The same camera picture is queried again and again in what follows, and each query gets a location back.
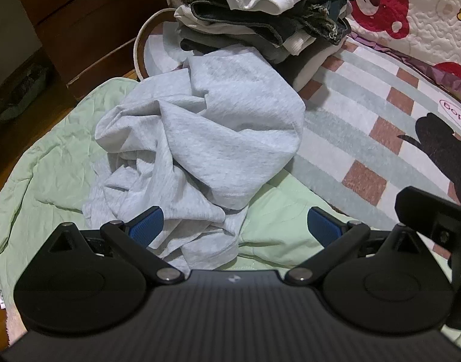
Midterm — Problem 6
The light green bedsheet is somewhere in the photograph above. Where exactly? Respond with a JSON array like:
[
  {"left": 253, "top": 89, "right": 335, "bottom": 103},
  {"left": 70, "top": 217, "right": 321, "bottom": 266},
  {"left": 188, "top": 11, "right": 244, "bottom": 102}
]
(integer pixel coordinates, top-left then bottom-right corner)
[{"left": 0, "top": 77, "right": 352, "bottom": 310}]

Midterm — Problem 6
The checkered cartoon rug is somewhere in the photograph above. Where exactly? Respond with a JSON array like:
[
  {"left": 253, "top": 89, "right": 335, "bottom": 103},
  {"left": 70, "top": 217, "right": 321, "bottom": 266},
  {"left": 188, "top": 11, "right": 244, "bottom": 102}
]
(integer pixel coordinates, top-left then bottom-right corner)
[{"left": 134, "top": 8, "right": 461, "bottom": 272}]

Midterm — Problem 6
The stack of folded clothes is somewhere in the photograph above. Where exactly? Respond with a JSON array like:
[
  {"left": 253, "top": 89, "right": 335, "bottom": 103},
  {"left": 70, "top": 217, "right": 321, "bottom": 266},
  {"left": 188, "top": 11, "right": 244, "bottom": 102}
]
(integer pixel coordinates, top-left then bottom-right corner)
[{"left": 174, "top": 0, "right": 357, "bottom": 91}]

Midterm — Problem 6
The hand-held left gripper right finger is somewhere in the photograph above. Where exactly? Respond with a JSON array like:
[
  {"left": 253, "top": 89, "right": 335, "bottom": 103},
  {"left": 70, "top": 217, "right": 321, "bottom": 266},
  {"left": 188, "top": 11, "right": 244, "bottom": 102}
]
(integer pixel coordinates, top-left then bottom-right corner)
[{"left": 285, "top": 207, "right": 423, "bottom": 285}]

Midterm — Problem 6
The brown wooden dresser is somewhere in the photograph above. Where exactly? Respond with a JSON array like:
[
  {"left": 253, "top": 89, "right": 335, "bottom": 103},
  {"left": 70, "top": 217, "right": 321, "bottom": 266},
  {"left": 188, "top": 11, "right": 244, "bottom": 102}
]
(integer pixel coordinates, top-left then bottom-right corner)
[{"left": 12, "top": 0, "right": 167, "bottom": 91}]

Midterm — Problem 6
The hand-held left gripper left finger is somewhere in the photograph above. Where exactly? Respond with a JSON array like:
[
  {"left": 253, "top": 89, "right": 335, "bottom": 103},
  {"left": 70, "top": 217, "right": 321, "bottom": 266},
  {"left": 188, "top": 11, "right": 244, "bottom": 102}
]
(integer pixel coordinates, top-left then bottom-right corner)
[{"left": 46, "top": 206, "right": 185, "bottom": 284}]

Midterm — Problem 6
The light grey t-shirt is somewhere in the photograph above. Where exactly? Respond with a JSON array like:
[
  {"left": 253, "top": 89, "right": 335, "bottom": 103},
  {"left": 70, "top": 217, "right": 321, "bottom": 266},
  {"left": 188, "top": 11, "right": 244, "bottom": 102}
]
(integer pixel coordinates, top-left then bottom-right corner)
[{"left": 81, "top": 44, "right": 307, "bottom": 278}]

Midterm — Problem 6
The white quilt with red bears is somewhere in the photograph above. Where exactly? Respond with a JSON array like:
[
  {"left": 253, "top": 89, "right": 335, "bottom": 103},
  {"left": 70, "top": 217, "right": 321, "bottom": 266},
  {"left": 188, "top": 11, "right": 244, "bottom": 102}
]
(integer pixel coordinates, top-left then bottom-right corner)
[{"left": 344, "top": 0, "right": 461, "bottom": 99}]

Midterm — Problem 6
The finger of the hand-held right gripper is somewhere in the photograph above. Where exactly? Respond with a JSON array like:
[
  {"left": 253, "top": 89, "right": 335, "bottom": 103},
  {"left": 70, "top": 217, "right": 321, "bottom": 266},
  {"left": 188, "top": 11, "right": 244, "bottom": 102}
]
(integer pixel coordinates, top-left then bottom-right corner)
[{"left": 394, "top": 186, "right": 461, "bottom": 231}]

